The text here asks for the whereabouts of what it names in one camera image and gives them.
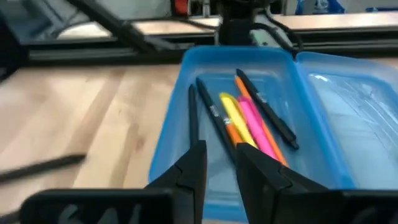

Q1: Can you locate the blue storage bin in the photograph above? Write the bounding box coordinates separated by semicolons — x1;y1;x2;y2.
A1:
294;0;346;16

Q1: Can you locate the orange background object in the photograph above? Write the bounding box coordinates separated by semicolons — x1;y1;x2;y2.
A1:
173;0;190;17

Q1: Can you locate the blue plastic supply box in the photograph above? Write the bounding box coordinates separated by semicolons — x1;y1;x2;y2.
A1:
148;45;398;223

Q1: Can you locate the yellow highlighter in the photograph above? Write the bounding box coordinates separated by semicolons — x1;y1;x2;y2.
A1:
218;91;259;150

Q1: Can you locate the orange pencil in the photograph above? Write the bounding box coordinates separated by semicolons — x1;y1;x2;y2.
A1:
223;117;245;147
233;75;290;167

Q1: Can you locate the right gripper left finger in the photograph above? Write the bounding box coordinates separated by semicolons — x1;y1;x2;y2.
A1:
144;139;208;224

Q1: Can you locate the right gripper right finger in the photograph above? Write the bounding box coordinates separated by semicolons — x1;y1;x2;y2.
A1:
235;142;346;224

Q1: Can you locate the pink highlighter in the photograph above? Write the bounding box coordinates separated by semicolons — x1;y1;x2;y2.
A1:
236;95;279;161

